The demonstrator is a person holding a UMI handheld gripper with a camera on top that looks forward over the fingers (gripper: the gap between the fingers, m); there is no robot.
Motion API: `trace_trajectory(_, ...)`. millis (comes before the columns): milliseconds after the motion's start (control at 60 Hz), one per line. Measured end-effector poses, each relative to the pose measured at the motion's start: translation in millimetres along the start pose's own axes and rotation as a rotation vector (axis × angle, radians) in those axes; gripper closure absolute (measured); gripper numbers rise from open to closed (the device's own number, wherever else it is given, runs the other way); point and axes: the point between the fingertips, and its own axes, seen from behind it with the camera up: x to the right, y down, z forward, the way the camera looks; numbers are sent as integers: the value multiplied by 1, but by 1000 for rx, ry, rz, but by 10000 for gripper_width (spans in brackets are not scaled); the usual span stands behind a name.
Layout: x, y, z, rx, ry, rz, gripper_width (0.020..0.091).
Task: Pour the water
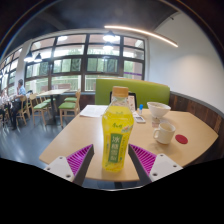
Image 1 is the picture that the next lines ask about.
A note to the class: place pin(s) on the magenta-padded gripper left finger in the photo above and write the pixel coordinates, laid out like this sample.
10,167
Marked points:
57,166

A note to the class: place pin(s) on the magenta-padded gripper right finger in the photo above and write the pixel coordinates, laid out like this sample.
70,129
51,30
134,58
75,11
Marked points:
165,165

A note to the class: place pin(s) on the yellow drink bottle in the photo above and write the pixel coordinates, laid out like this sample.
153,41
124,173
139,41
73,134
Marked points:
117,133

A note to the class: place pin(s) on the flat round red coaster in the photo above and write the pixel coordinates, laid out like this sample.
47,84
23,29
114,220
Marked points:
181,139

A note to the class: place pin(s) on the white ceramic mug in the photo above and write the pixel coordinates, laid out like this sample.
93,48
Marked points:
165,133

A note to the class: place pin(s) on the smartphone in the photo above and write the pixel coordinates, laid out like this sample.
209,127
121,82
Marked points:
140,119

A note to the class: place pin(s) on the white bowl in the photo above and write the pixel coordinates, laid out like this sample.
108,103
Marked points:
158,110

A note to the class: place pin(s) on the small blue-capped bottle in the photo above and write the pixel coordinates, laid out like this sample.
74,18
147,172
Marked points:
140,110

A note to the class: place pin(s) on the group of green-seated wooden chairs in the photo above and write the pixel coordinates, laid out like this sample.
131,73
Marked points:
68,105

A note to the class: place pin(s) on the white paper sheet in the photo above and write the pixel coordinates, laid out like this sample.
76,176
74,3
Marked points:
93,111

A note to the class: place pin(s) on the laptop with stickers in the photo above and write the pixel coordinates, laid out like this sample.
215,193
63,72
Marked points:
132,101

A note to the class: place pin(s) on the green booth backrest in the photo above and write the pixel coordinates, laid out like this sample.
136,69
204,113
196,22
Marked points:
150,93

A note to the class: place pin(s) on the wooden dining table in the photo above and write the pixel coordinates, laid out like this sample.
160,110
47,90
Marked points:
53,92

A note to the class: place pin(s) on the person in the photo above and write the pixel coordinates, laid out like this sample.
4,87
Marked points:
4,103
19,100

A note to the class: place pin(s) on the long linear ceiling light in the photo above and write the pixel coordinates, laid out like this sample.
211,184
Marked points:
143,32

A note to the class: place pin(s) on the group of pendant ceiling lamps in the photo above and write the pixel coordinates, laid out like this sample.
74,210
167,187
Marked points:
109,36

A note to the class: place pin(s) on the dark-framed window wall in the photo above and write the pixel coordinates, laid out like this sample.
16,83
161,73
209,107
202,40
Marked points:
66,65

